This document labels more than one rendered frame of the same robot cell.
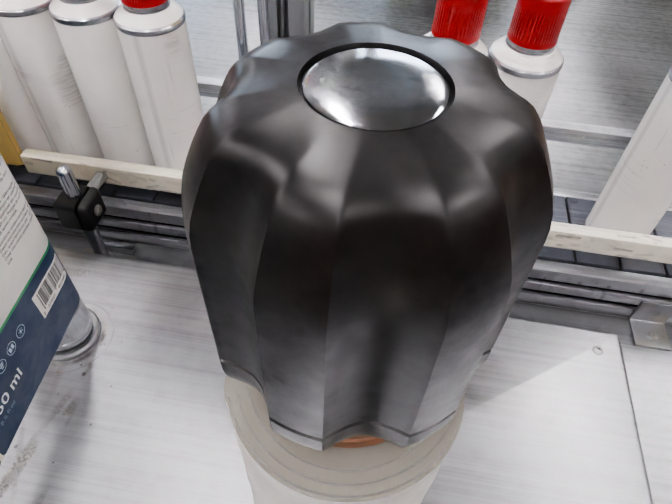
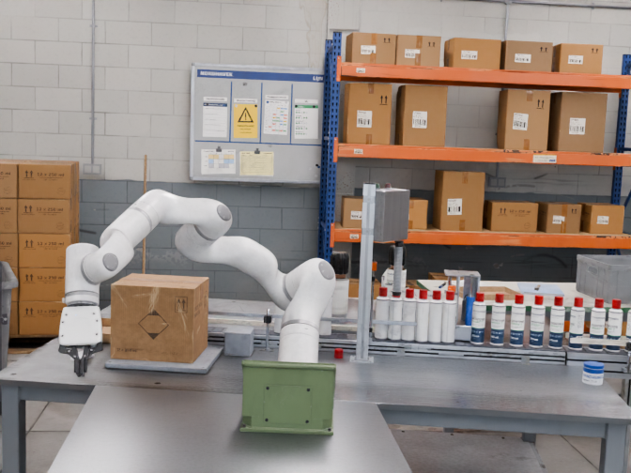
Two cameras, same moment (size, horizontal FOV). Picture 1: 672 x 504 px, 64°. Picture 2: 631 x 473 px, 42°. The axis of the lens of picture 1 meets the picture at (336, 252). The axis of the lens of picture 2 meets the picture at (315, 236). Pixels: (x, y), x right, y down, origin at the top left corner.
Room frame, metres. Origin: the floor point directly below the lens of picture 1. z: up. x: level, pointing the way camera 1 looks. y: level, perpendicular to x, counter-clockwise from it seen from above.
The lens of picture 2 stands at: (3.56, -0.27, 1.66)
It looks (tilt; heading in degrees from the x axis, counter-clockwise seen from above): 7 degrees down; 177
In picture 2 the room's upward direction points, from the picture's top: 2 degrees clockwise
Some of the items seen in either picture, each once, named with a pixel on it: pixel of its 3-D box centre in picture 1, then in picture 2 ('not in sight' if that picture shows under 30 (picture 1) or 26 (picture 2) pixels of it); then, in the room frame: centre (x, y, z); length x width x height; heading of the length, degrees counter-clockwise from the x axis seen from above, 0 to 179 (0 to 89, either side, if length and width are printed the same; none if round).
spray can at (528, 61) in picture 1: (504, 121); not in sight; (0.36, -0.13, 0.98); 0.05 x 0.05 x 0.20
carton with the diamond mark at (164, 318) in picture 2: not in sight; (161, 316); (0.58, -0.69, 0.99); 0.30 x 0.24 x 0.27; 83
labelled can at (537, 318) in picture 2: not in sight; (537, 321); (0.47, 0.74, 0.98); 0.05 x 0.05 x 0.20
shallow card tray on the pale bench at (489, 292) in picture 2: not in sight; (485, 293); (-0.99, 0.91, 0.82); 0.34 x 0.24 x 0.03; 99
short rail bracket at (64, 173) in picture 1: (96, 206); not in sight; (0.33, 0.21, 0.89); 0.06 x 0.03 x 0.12; 173
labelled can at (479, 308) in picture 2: not in sight; (478, 318); (0.44, 0.52, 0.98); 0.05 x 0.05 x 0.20
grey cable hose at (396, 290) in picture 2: not in sight; (397, 267); (0.50, 0.18, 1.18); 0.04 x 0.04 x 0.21
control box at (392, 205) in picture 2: not in sight; (385, 214); (0.48, 0.13, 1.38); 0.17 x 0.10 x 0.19; 138
